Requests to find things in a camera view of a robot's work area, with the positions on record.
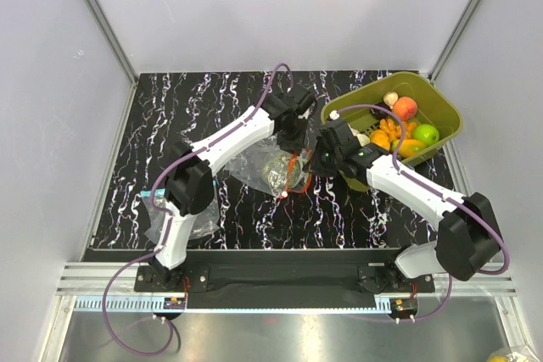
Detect red zip clear bag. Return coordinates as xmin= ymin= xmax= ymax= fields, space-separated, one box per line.
xmin=225 ymin=136 xmax=312 ymax=198

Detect green netted melon toy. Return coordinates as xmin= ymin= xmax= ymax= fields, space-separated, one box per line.
xmin=262 ymin=152 xmax=303 ymax=190

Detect olive green plastic basket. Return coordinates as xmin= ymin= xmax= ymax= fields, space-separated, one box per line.
xmin=321 ymin=71 xmax=462 ymax=166

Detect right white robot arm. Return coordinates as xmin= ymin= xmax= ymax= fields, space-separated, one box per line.
xmin=309 ymin=119 xmax=503 ymax=292

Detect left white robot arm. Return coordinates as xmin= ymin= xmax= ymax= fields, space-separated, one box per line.
xmin=148 ymin=86 xmax=316 ymax=291

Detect blue zip clear bag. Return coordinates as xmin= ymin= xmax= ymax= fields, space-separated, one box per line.
xmin=139 ymin=191 xmax=220 ymax=243

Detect orange fruit toy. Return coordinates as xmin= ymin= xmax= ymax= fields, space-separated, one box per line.
xmin=369 ymin=129 xmax=391 ymax=152

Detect orange ginger root toy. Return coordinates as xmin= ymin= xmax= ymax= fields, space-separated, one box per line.
xmin=379 ymin=118 xmax=417 ymax=142

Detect yellow orange mango toy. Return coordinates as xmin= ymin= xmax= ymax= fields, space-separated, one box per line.
xmin=397 ymin=139 xmax=428 ymax=159

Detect pink garlic bulb toy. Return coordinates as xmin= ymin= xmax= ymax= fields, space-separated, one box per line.
xmin=383 ymin=92 xmax=399 ymax=108

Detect peach fruit toy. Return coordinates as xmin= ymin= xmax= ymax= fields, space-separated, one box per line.
xmin=392 ymin=97 xmax=418 ymax=121

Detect bright green apple toy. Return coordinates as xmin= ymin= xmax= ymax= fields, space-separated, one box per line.
xmin=411 ymin=124 xmax=440 ymax=147

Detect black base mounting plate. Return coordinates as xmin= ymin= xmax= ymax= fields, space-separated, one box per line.
xmin=134 ymin=248 xmax=435 ymax=313

